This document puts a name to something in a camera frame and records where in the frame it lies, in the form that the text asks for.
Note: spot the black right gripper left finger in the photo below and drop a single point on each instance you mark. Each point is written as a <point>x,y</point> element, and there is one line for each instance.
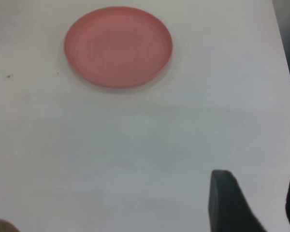
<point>228,207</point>

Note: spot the pink round plate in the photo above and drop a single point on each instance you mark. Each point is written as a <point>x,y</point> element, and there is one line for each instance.
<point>118,47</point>

